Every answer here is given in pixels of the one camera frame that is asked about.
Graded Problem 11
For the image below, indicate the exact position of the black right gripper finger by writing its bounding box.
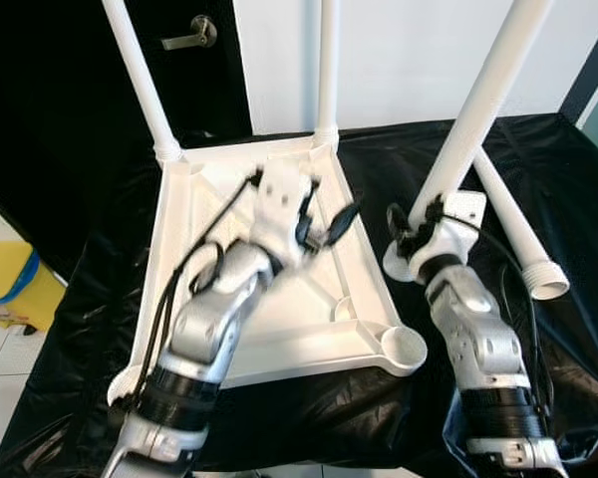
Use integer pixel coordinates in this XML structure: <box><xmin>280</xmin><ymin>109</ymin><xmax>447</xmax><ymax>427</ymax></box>
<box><xmin>387</xmin><ymin>202</ymin><xmax>425</xmax><ymax>253</ymax></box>

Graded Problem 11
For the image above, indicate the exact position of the dark grey window frame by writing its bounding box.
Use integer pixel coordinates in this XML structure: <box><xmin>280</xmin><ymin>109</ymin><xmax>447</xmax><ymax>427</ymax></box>
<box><xmin>558</xmin><ymin>10</ymin><xmax>598</xmax><ymax>125</ymax></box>

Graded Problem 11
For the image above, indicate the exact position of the white plastic table top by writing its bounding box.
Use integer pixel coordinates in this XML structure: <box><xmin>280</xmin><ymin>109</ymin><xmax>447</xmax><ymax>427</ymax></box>
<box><xmin>108</xmin><ymin>134</ymin><xmax>430</xmax><ymax>404</ymax></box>

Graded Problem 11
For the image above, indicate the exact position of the white plastic table leg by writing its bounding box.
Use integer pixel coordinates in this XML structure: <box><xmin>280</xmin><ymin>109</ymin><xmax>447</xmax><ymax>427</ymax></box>
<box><xmin>382</xmin><ymin>0</ymin><xmax>559</xmax><ymax>283</ymax></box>
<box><xmin>312</xmin><ymin>0</ymin><xmax>342</xmax><ymax>150</ymax></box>
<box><xmin>471</xmin><ymin>149</ymin><xmax>572</xmax><ymax>303</ymax></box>
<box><xmin>100</xmin><ymin>0</ymin><xmax>185</xmax><ymax>165</ymax></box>

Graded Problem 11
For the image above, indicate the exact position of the yellow bin with blue band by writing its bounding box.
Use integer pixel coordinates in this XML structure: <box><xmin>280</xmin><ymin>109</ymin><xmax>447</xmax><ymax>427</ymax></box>
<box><xmin>0</xmin><ymin>239</ymin><xmax>69</xmax><ymax>330</ymax></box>

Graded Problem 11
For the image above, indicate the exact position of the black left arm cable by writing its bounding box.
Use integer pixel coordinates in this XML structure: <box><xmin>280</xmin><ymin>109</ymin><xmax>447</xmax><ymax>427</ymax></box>
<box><xmin>115</xmin><ymin>171</ymin><xmax>265</xmax><ymax>409</ymax></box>

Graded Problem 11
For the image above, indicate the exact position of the black door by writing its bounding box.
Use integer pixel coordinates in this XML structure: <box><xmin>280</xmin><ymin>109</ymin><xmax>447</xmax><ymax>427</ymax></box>
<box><xmin>0</xmin><ymin>0</ymin><xmax>252</xmax><ymax>280</ymax></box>

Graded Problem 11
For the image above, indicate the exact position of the black plastic table cover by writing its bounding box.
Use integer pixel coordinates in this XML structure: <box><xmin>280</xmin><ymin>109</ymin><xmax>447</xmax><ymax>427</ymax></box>
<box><xmin>0</xmin><ymin>112</ymin><xmax>598</xmax><ymax>478</ymax></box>

